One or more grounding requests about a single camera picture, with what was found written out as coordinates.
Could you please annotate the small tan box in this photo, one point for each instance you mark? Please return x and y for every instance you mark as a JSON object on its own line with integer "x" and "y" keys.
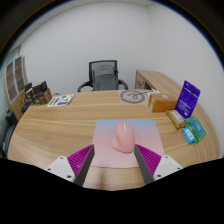
{"x": 176, "y": 118}

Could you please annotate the brown printed cardboard box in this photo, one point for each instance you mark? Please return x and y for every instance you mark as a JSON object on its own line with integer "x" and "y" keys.
{"x": 43, "y": 97}

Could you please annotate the dark open cardboard box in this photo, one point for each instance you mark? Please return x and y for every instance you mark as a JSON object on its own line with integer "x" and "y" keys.
{"x": 40, "y": 87}

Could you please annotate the orange cardboard box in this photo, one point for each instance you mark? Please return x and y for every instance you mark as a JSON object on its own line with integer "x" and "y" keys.
{"x": 162, "y": 103}

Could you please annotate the blue packet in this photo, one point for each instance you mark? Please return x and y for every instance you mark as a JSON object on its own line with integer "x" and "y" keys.
{"x": 188, "y": 135}

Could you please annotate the green packet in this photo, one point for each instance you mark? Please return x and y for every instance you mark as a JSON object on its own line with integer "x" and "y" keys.
{"x": 197, "y": 128}

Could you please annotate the wooden shelf cabinet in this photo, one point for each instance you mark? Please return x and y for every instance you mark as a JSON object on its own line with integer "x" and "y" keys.
{"x": 15, "y": 83}

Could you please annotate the white green-blue printed sheet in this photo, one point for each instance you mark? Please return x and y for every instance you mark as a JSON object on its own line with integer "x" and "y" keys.
{"x": 60, "y": 100}

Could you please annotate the black leather sofa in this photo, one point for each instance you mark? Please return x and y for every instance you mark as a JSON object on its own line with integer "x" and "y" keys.
{"x": 6, "y": 133}

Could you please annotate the purple package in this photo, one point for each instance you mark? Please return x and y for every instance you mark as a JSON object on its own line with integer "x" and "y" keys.
{"x": 187, "y": 100}

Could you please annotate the pink-blue gradient mouse pad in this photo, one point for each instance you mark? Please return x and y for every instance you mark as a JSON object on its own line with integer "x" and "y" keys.
{"x": 146, "y": 133}

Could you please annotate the grey backpack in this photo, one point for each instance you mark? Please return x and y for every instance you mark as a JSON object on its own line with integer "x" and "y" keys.
{"x": 105, "y": 78}

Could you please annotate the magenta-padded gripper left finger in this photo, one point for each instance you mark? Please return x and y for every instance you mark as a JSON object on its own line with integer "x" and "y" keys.
{"x": 61, "y": 166}

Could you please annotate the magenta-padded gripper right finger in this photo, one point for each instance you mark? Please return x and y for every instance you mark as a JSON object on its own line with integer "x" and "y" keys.
{"x": 165, "y": 166}

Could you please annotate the wooden side desk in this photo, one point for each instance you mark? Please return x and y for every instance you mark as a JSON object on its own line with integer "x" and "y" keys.
{"x": 160, "y": 80}

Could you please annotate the black mesh office chair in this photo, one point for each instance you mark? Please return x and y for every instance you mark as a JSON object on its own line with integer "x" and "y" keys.
{"x": 87, "y": 86}

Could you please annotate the pink computer mouse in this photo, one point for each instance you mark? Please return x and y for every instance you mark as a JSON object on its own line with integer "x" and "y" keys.
{"x": 123, "y": 140}

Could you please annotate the grey round-print sheet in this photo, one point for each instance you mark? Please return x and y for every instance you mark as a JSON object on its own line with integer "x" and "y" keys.
{"x": 133, "y": 96}

